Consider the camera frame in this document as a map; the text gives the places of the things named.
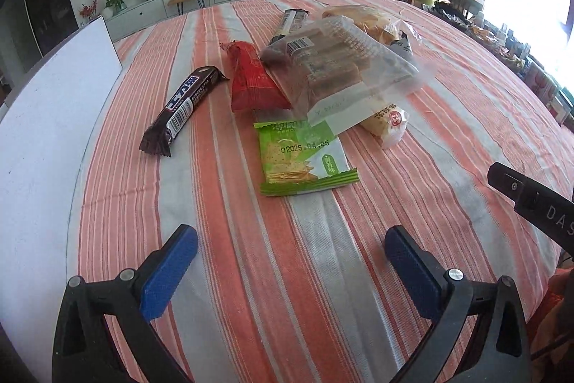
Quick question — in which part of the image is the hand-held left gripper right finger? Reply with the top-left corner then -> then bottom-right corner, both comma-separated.
383,225 -> 532,383

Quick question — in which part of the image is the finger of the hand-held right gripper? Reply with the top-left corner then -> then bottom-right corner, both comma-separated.
488,161 -> 574,258

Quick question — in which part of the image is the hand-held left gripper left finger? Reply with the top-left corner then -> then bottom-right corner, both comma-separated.
51,224 -> 199,383

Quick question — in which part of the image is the white and yellow bun packet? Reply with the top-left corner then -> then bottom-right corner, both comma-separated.
359,102 -> 411,149

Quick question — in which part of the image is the dark chocolate bar wrapper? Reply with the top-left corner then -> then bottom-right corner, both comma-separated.
139,66 -> 231,159

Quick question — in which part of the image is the green cracker packet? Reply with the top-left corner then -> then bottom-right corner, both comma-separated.
253,120 -> 359,197

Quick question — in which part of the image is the red snack packet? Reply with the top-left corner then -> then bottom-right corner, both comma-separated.
220,41 -> 292,112

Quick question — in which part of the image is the clear bag of brown cakes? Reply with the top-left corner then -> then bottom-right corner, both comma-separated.
260,16 -> 438,128

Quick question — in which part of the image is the orange striped blanket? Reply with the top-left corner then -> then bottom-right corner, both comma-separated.
67,0 -> 574,383

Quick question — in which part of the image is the orange cloth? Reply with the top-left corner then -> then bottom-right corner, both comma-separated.
529,266 -> 574,366

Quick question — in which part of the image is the row of small clutter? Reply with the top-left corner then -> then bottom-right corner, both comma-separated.
466,6 -> 574,123

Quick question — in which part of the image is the bright window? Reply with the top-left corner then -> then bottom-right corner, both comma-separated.
480,0 -> 574,97

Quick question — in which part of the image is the bread in clear bag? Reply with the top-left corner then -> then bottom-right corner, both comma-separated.
323,5 -> 422,47

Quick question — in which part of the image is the black stick snack packet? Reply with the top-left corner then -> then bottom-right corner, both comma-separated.
269,8 -> 310,47

